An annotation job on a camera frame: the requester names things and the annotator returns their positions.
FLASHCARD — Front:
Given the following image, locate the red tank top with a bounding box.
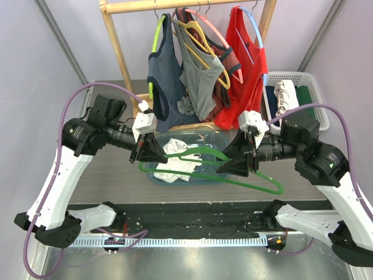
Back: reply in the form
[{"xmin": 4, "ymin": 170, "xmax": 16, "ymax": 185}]
[{"xmin": 214, "ymin": 6, "xmax": 268, "ymax": 130}]

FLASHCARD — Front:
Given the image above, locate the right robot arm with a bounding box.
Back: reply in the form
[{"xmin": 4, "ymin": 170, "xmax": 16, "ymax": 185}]
[{"xmin": 217, "ymin": 105, "xmax": 372, "ymax": 267}]

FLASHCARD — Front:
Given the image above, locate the pink hanger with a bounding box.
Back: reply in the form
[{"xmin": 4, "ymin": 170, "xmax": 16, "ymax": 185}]
[{"xmin": 176, "ymin": 8, "xmax": 245, "ymax": 83}]

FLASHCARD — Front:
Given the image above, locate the white plastic basket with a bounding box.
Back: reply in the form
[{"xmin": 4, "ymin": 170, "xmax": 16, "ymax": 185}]
[{"xmin": 262, "ymin": 71, "xmax": 330, "ymax": 135}]

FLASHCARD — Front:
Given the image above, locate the maroon tank top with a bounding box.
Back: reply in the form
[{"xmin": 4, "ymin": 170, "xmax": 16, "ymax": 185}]
[{"xmin": 173, "ymin": 8, "xmax": 243, "ymax": 123}]

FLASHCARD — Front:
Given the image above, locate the aluminium frame post right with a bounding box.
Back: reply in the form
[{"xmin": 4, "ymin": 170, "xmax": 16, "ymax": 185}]
[{"xmin": 298, "ymin": 0, "xmax": 346, "ymax": 72}]

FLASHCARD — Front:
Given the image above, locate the navy blue tank top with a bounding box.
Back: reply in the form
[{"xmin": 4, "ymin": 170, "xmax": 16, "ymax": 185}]
[{"xmin": 147, "ymin": 13, "xmax": 199, "ymax": 132}]

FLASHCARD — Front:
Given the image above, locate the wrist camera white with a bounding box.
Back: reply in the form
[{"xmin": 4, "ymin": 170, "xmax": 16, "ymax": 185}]
[
  {"xmin": 238, "ymin": 110, "xmax": 269, "ymax": 148},
  {"xmin": 132, "ymin": 100, "xmax": 157, "ymax": 143}
]

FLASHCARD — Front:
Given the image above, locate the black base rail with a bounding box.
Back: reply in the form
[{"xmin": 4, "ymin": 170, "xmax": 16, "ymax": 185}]
[{"xmin": 68, "ymin": 201, "xmax": 285, "ymax": 240}]

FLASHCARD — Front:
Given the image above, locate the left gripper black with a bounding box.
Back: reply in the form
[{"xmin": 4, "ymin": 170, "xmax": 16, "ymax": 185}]
[{"xmin": 105, "ymin": 121, "xmax": 168, "ymax": 164}]

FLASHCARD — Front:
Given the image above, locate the aluminium frame post left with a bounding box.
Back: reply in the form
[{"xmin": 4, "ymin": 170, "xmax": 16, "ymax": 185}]
[{"xmin": 34, "ymin": 0, "xmax": 88, "ymax": 85}]

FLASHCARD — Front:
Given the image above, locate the grey tank top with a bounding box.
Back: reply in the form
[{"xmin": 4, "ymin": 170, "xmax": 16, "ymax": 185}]
[{"xmin": 172, "ymin": 19, "xmax": 224, "ymax": 121}]

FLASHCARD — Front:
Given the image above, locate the folded green shirt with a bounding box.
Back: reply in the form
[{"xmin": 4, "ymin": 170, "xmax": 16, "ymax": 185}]
[{"xmin": 295, "ymin": 86, "xmax": 316, "ymax": 119}]

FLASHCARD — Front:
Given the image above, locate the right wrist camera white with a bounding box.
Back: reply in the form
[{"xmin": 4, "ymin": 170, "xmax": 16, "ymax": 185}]
[{"xmin": 238, "ymin": 110, "xmax": 269, "ymax": 148}]

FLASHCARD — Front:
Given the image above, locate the light blue hanger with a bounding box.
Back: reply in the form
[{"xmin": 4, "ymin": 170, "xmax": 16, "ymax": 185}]
[{"xmin": 236, "ymin": 6, "xmax": 268, "ymax": 86}]

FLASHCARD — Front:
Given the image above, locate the dark green hanger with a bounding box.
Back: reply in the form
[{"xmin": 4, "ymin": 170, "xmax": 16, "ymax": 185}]
[{"xmin": 138, "ymin": 148, "xmax": 284, "ymax": 195}]

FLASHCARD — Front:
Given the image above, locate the teal plastic bin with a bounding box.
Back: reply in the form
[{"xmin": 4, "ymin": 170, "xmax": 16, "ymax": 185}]
[{"xmin": 141, "ymin": 131, "xmax": 228, "ymax": 186}]

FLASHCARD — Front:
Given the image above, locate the white slotted cable duct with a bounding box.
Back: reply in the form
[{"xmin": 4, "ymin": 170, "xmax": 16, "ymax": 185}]
[{"xmin": 70, "ymin": 235, "xmax": 268, "ymax": 248}]

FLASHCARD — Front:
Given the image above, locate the folded navy shirt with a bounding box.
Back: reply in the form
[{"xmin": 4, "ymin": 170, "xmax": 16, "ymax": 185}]
[{"xmin": 265, "ymin": 86, "xmax": 278, "ymax": 118}]

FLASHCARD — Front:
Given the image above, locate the white tank top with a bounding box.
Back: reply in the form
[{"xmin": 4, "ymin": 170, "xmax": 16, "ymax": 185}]
[{"xmin": 153, "ymin": 138, "xmax": 202, "ymax": 183}]

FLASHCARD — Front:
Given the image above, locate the yellow hanger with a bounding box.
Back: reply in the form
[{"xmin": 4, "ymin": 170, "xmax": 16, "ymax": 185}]
[{"xmin": 178, "ymin": 21, "xmax": 231, "ymax": 89}]

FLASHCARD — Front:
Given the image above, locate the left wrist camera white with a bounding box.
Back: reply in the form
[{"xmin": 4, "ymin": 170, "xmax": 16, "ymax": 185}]
[{"xmin": 132, "ymin": 100, "xmax": 157, "ymax": 143}]

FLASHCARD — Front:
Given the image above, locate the lime green hanger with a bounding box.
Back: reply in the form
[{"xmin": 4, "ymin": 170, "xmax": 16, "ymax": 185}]
[{"xmin": 148, "ymin": 15, "xmax": 166, "ymax": 99}]

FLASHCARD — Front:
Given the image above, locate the wooden clothes rack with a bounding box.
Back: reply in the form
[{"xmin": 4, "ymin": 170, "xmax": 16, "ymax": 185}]
[{"xmin": 98, "ymin": 0, "xmax": 277, "ymax": 134}]

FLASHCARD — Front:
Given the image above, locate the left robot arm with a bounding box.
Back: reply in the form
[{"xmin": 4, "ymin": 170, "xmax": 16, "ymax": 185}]
[{"xmin": 14, "ymin": 94, "xmax": 167, "ymax": 249}]

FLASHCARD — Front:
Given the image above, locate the aluminium frame post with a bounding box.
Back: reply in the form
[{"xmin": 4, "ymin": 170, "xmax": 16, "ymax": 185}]
[
  {"xmin": 298, "ymin": 0, "xmax": 346, "ymax": 72},
  {"xmin": 34, "ymin": 0, "xmax": 88, "ymax": 85}
]

